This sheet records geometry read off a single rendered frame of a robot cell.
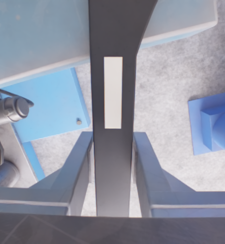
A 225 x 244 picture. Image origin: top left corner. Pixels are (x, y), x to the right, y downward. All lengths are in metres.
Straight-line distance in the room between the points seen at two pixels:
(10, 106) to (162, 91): 0.92
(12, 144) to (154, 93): 1.06
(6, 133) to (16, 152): 0.15
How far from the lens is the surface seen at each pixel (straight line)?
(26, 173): 1.43
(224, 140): 1.17
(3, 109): 0.82
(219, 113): 1.26
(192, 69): 1.30
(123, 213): 0.17
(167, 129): 1.32
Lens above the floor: 1.19
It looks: 73 degrees down
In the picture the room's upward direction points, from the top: 175 degrees counter-clockwise
